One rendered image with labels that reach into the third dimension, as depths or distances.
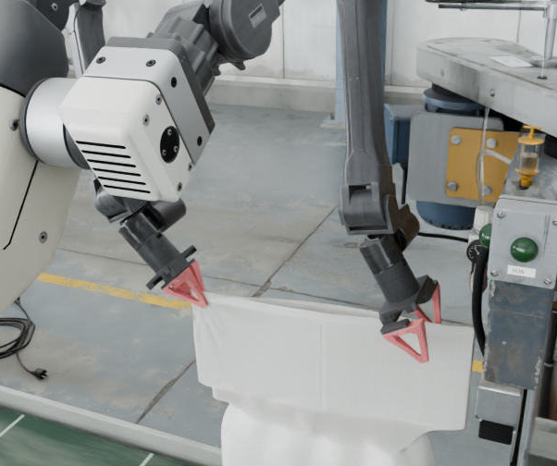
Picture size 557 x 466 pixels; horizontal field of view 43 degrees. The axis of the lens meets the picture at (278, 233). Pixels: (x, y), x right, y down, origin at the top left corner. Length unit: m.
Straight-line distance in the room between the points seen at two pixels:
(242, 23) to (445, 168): 0.60
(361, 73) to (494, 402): 0.50
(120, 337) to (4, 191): 2.42
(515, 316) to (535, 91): 0.30
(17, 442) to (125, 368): 0.96
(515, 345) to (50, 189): 0.59
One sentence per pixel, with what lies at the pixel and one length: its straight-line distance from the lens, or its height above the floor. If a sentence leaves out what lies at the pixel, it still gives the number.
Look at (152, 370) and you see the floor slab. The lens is 2.91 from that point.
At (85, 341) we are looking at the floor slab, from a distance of 3.16.
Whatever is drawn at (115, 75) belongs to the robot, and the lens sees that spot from 0.69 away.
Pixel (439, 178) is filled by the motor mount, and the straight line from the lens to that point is 1.29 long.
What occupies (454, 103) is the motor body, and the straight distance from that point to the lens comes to 1.28.
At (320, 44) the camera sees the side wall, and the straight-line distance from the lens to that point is 6.46.
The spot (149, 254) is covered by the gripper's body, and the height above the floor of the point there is 1.09.
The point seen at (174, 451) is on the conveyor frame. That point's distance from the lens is 1.93.
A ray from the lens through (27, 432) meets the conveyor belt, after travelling 2.10.
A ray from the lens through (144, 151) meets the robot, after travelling 0.67.
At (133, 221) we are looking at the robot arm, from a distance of 1.27.
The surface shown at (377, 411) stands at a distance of 1.29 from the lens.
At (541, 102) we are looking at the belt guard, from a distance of 1.00.
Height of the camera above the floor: 1.63
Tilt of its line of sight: 24 degrees down
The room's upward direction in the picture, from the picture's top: 2 degrees counter-clockwise
